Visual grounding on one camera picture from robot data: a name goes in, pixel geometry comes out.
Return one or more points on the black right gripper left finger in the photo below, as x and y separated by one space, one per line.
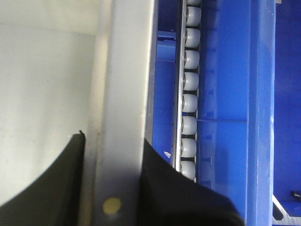
53 198

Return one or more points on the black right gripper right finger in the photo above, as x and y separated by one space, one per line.
167 198

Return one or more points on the white plastic tote bin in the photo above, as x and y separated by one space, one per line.
71 66

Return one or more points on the blue bin right front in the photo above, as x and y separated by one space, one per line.
249 115

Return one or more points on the blue bin below shelf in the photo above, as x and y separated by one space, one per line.
164 89

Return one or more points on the right white roller track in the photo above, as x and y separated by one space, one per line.
185 122

